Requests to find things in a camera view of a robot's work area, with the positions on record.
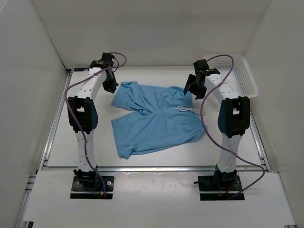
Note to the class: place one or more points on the dark label sticker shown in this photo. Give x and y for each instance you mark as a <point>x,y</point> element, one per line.
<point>80,69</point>

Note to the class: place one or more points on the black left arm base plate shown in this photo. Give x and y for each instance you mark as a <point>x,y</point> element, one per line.
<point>80,191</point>

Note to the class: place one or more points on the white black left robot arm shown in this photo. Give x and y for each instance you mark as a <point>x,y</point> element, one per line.
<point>83,118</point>

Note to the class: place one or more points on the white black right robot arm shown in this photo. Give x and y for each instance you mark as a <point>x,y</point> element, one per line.
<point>233,118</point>

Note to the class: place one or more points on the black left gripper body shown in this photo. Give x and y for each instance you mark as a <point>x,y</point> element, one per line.
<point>110,83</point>

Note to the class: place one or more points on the white plastic mesh basket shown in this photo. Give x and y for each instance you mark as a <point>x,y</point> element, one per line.
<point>234,71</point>

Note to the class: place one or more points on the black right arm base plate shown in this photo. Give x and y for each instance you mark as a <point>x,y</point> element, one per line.
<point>211,189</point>

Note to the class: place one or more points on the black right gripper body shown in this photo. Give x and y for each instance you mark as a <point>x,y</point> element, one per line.
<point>197,89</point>

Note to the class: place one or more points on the light blue shorts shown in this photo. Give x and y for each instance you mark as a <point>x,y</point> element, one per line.
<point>159,118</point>

